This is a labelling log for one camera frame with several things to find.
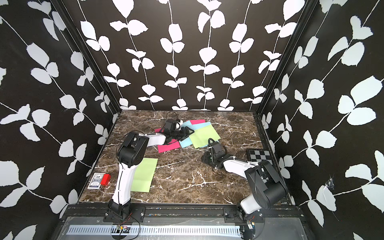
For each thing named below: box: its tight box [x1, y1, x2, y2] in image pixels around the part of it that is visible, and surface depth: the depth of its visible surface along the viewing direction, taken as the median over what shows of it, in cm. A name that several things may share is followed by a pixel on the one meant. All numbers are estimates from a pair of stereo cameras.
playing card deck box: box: [87, 172, 106, 190], surface depth 85 cm
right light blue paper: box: [190, 121, 212, 130], surface depth 114 cm
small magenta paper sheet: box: [190, 119, 206, 125], surface depth 117 cm
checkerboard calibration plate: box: [246, 148, 274, 165], surface depth 96 cm
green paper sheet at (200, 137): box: [189, 124, 221, 149], surface depth 109 cm
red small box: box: [100, 173, 112, 186], surface depth 85 cm
